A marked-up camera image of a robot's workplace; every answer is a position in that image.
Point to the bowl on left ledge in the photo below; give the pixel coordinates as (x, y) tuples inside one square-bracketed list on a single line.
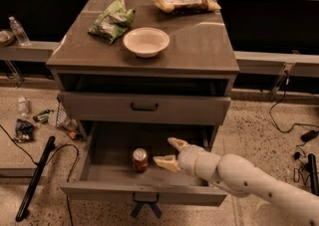
[(6, 38)]

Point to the black stand leg right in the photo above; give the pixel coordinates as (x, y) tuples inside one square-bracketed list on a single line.
[(312, 168)]

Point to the black power adapter with cable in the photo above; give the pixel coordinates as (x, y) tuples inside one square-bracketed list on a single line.
[(301, 173)]

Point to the wire mesh basket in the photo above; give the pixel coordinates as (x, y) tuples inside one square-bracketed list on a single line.
[(61, 118)]

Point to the small water bottle on floor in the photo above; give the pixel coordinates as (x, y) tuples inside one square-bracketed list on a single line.
[(23, 106)]

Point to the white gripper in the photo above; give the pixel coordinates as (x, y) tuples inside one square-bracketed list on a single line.
[(187, 158)]

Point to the black stand leg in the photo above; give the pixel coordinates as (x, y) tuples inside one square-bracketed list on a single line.
[(312, 168), (23, 209)]

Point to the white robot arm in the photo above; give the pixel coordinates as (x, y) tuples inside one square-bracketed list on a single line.
[(239, 177)]

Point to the dark blue snack bag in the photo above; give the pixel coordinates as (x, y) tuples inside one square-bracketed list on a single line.
[(24, 131)]

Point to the grey drawer cabinet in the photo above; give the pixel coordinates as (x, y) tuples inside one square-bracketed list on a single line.
[(198, 62)]

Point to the brown yellow chip bag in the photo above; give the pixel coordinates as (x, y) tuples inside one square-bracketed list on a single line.
[(186, 6)]

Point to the red coke can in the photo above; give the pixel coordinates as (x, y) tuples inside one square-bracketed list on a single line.
[(140, 160)]

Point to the clear water bottle on ledge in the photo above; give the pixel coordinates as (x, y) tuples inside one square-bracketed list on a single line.
[(19, 32)]

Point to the open grey middle drawer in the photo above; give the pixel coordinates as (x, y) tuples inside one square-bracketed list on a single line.
[(107, 172)]

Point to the white bowl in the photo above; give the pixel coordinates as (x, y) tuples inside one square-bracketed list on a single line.
[(146, 42)]

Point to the green chip bag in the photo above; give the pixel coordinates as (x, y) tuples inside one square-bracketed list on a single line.
[(114, 21)]

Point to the black stand leg left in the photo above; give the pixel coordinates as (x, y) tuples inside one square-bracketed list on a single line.
[(23, 209)]

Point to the closed grey upper drawer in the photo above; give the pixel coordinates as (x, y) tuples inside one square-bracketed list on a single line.
[(145, 108)]

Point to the green can on floor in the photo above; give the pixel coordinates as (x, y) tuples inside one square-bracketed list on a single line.
[(43, 116)]

